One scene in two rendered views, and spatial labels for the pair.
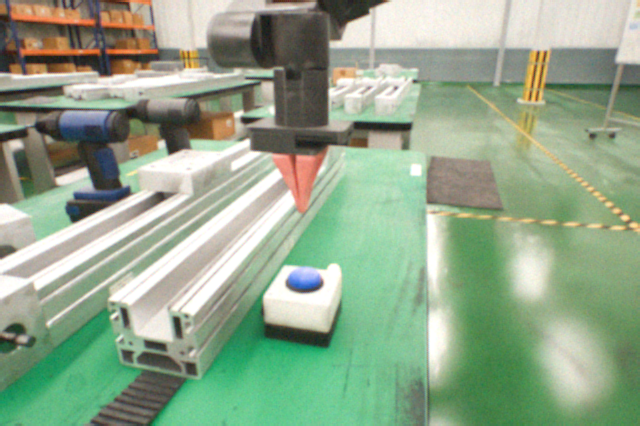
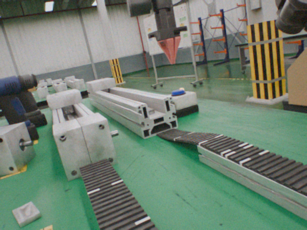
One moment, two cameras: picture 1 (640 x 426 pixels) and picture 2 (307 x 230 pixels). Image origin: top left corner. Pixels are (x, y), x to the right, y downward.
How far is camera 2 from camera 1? 0.55 m
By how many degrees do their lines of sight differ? 34
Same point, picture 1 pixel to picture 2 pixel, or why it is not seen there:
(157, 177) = (60, 99)
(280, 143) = (169, 34)
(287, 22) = not seen: outside the picture
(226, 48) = (138, 5)
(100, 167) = (15, 109)
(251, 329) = not seen: hidden behind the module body
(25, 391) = (124, 155)
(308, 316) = (190, 99)
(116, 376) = (149, 140)
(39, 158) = not seen: outside the picture
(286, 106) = (167, 21)
